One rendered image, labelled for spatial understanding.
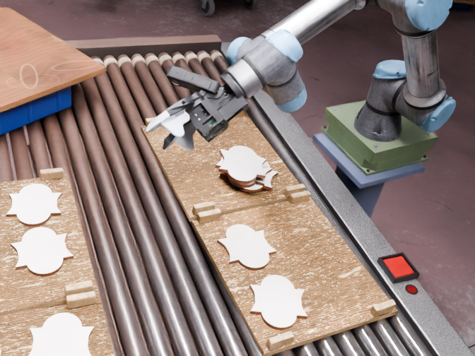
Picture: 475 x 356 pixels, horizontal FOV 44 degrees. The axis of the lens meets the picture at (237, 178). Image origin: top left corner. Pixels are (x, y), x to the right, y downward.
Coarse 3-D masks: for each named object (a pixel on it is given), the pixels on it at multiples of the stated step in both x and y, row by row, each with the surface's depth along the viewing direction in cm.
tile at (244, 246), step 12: (228, 228) 148; (240, 228) 148; (228, 240) 145; (240, 240) 145; (252, 240) 146; (264, 240) 146; (228, 252) 142; (240, 252) 142; (252, 252) 143; (264, 252) 143; (240, 264) 140; (252, 264) 140; (264, 264) 140
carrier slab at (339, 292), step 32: (192, 224) 150; (224, 224) 150; (256, 224) 152; (288, 224) 154; (320, 224) 156; (224, 256) 142; (288, 256) 145; (320, 256) 147; (352, 256) 148; (320, 288) 139; (352, 288) 140; (256, 320) 129; (320, 320) 131; (352, 320) 133
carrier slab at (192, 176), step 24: (240, 120) 188; (216, 144) 176; (240, 144) 178; (264, 144) 180; (168, 168) 164; (192, 168) 166; (216, 168) 167; (192, 192) 158; (216, 192) 159; (240, 192) 161; (264, 192) 162; (192, 216) 151
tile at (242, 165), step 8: (232, 152) 165; (240, 152) 166; (248, 152) 166; (224, 160) 162; (232, 160) 162; (240, 160) 163; (248, 160) 163; (256, 160) 164; (264, 160) 164; (224, 168) 159; (232, 168) 159; (240, 168) 160; (248, 168) 160; (256, 168) 161; (232, 176) 157; (240, 176) 157; (248, 176) 158; (256, 176) 159; (264, 176) 159
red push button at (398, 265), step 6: (396, 258) 151; (402, 258) 151; (390, 264) 149; (396, 264) 149; (402, 264) 150; (408, 264) 150; (390, 270) 148; (396, 270) 148; (402, 270) 148; (408, 270) 148; (396, 276) 146
